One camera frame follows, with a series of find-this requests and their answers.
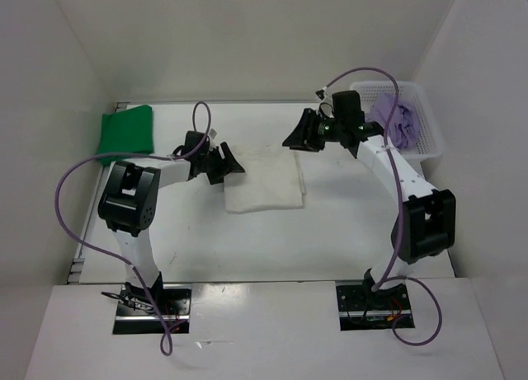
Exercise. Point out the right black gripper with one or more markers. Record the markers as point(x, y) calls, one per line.
point(299, 139)

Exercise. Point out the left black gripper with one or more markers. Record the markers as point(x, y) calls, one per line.
point(228, 165)

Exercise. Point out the white t shirt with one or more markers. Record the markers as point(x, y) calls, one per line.
point(272, 180)

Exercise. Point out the lavender t shirt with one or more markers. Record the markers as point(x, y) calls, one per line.
point(404, 127)

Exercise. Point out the green t shirt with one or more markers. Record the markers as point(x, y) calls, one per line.
point(129, 130)

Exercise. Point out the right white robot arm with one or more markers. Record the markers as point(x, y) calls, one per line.
point(425, 224)

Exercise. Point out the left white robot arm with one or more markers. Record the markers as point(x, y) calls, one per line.
point(129, 201)

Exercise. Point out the white plastic basket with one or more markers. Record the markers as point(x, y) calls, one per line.
point(429, 143)

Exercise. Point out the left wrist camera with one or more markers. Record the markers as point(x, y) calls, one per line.
point(197, 146)

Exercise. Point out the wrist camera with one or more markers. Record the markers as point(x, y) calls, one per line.
point(345, 106)
point(197, 146)

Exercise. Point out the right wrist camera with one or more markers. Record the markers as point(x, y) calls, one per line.
point(345, 106)

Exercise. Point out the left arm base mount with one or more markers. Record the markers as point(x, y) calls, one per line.
point(136, 316)

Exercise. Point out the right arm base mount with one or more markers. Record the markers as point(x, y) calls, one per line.
point(357, 312)

